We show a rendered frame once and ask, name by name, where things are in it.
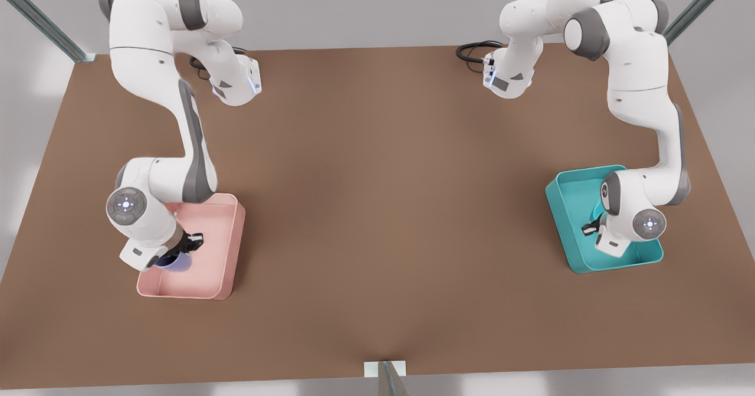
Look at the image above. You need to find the blue cup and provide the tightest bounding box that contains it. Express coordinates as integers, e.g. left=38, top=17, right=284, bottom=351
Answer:
left=155, top=252, right=193, bottom=273

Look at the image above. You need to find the teal box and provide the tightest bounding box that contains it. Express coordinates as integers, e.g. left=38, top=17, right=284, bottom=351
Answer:
left=545, top=165, right=664, bottom=275

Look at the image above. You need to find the pink box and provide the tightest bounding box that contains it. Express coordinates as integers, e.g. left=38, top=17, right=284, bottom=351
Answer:
left=136, top=193, right=247, bottom=300

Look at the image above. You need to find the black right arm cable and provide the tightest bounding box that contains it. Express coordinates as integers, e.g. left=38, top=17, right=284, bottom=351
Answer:
left=189, top=47, right=248, bottom=81

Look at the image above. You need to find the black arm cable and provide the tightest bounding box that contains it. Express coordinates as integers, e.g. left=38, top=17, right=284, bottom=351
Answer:
left=455, top=41, right=505, bottom=72
left=189, top=47, right=248, bottom=81

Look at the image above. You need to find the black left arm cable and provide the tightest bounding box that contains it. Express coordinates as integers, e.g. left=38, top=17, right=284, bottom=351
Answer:
left=455, top=41, right=505, bottom=72

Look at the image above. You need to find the silver frame post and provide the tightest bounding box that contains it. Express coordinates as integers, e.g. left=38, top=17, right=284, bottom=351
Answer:
left=363, top=361, right=409, bottom=396
left=0, top=0, right=97, bottom=64
left=663, top=0, right=745, bottom=45

